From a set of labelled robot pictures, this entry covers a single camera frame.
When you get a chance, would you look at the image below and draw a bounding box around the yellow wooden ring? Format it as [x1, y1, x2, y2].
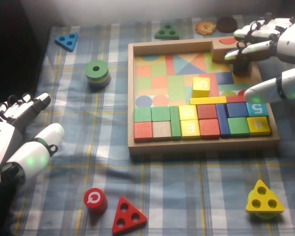
[87, 75, 111, 85]

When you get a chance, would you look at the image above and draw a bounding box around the green triangle block with holes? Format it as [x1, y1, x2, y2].
[154, 22, 180, 40]

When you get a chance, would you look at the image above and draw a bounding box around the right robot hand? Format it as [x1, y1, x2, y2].
[225, 15, 295, 104]

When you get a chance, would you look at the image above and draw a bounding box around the dark brown toy cookie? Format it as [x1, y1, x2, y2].
[216, 16, 238, 33]

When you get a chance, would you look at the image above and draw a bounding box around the blue wooden ring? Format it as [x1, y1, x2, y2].
[88, 78, 112, 88]

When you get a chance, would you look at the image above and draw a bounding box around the yellow flower-shaped toy cookie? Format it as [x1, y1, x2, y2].
[195, 21, 217, 36]

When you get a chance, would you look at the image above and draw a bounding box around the yellow cube numbered three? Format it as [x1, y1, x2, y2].
[180, 119, 201, 140]

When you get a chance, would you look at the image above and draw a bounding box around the green wooden ring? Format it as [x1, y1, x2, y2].
[85, 60, 109, 81]

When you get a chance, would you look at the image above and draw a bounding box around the yellow cube numbered five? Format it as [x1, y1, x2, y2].
[192, 77, 211, 98]
[178, 105, 199, 121]

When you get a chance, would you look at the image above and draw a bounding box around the red cylinder block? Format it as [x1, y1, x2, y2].
[84, 188, 108, 214]

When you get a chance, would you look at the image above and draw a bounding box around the wooden puzzle tray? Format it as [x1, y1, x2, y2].
[127, 36, 281, 155]

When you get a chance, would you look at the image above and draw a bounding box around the light blue numbered cube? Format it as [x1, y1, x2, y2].
[246, 102, 270, 118]

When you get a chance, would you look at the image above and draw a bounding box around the yellow cube with white bars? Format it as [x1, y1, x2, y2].
[246, 116, 271, 136]

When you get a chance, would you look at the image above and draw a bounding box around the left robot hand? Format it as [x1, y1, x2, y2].
[0, 92, 66, 185]

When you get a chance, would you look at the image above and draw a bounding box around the yellow triangle block with holes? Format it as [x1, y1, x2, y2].
[245, 179, 285, 214]

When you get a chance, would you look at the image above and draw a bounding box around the blue triangle block with holes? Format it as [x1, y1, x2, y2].
[54, 31, 79, 53]

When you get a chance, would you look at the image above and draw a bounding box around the black fabric drape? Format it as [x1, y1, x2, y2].
[0, 0, 52, 104]

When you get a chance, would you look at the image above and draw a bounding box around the red triangle block with holes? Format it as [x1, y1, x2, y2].
[112, 196, 148, 234]

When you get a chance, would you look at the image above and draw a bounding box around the brown wooden block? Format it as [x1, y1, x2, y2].
[210, 36, 245, 63]

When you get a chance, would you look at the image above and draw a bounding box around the blue checked cloth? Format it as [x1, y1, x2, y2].
[9, 14, 295, 236]

